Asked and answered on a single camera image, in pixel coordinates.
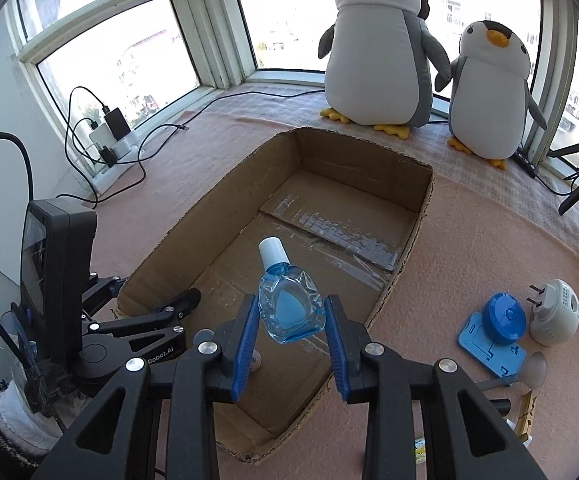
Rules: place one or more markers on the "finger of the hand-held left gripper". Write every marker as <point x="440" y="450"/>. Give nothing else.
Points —
<point x="102" y="290"/>
<point x="164" y="320"/>

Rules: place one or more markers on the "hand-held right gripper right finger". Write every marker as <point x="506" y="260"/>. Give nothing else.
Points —
<point x="337" y="355"/>

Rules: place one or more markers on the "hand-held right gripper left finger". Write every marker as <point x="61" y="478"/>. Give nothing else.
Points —
<point x="242" y="360"/>

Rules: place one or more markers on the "blue eye drop bottle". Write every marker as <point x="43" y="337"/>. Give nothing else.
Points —
<point x="284" y="305"/>

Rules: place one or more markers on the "cardboard box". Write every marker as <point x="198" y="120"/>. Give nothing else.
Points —
<point x="319" y="195"/>

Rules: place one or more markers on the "wooden clothespin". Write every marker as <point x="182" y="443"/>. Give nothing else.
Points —
<point x="525" y="417"/>

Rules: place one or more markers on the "white plug-in device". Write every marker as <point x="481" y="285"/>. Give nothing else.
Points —
<point x="557" y="315"/>

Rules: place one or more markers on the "person's left forearm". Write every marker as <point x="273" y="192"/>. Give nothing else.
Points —
<point x="14" y="420"/>

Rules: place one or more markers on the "white power strip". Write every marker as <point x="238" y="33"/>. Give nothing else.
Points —
<point x="114" y="176"/>

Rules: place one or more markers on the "small black plug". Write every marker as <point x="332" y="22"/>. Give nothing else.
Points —
<point x="107" y="156"/>

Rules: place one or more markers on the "white charger block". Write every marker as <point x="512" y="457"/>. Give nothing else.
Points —
<point x="98" y="135"/>

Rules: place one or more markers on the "blue phone stand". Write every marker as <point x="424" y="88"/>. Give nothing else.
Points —
<point x="479" y="342"/>

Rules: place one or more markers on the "black charger block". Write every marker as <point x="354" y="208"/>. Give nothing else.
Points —
<point x="116" y="122"/>

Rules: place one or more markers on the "blue round container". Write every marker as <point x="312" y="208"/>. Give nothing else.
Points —
<point x="505" y="317"/>

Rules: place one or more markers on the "pink blanket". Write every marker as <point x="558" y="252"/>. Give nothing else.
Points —
<point x="469" y="240"/>

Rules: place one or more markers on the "clear suction cup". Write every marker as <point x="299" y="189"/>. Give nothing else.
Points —
<point x="535" y="370"/>

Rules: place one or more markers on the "small penguin plush toy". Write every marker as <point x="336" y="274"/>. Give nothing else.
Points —
<point x="489" y="105"/>

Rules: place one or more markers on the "large penguin plush toy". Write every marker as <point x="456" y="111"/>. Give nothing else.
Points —
<point x="374" y="60"/>

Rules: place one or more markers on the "white window frame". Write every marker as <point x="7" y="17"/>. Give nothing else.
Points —
<point x="209" y="35"/>

